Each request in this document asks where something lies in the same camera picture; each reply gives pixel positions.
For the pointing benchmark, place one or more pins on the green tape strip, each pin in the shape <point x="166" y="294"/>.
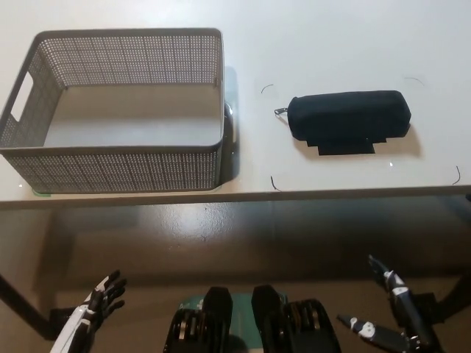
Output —
<point x="40" y="193"/>

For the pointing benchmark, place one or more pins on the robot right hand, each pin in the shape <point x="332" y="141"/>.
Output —
<point x="408" y="316"/>

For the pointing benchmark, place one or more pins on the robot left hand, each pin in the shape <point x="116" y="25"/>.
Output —
<point x="95" y="305"/>

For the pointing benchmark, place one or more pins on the black fabric pencil case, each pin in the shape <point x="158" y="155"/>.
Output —
<point x="349" y="114"/>

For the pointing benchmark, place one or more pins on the grey perforated plastic basket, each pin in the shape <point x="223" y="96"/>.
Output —
<point x="110" y="169"/>

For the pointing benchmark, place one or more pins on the black robot legs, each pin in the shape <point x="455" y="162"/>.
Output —
<point x="241" y="323"/>

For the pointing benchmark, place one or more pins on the black metal table leg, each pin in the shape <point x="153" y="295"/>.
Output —
<point x="454" y="294"/>
<point x="25" y="305"/>

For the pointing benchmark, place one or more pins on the black ribbed robot body block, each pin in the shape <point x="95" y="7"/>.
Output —
<point x="268" y="312"/>
<point x="217" y="309"/>

